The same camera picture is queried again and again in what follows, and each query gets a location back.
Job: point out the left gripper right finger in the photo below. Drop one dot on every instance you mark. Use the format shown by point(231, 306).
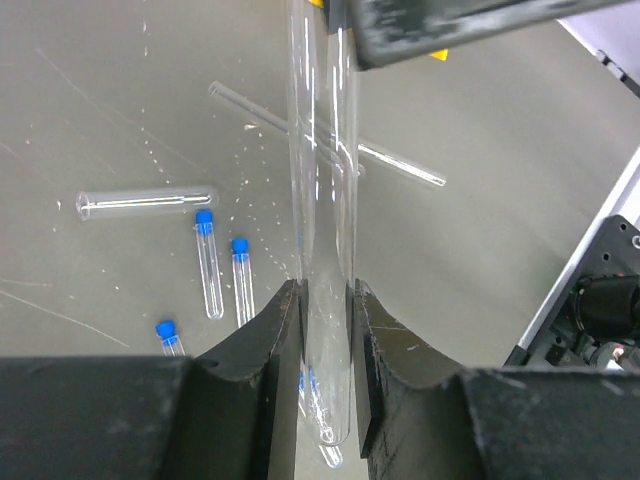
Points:
point(422, 415)

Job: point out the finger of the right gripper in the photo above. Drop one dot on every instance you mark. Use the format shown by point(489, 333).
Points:
point(392, 31)

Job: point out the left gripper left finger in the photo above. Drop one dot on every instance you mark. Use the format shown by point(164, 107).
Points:
point(230, 413)

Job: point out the yellow test tube rack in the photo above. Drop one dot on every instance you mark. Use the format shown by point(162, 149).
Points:
point(323, 6)

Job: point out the long glass test tube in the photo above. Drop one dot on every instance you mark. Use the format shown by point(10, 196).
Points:
point(324, 87)

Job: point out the blue capped tube lower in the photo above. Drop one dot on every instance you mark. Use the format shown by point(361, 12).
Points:
point(310, 406)

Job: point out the blue capped tube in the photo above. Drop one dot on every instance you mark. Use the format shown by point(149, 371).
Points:
point(242, 276)
point(209, 265)
point(167, 333)
point(310, 406)

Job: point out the blue capped tube far left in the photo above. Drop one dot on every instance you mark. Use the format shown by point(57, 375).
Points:
point(167, 333)

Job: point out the blue capped tube middle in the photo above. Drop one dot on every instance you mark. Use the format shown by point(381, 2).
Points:
point(242, 276)

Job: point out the blue capped tube upper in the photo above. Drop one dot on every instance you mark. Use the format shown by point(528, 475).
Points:
point(209, 265)

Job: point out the glass test tube right lower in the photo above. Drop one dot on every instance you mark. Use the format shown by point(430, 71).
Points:
point(259, 116)

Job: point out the short glass test tube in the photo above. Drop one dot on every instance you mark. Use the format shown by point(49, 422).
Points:
point(129, 203)

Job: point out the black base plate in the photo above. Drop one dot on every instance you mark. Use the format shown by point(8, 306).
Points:
point(593, 320)

